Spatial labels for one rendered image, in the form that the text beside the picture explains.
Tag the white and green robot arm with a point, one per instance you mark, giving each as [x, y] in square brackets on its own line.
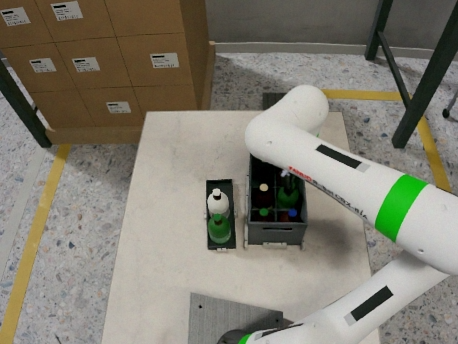
[419, 217]

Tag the white bottle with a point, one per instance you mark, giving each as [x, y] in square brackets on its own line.
[218, 203]

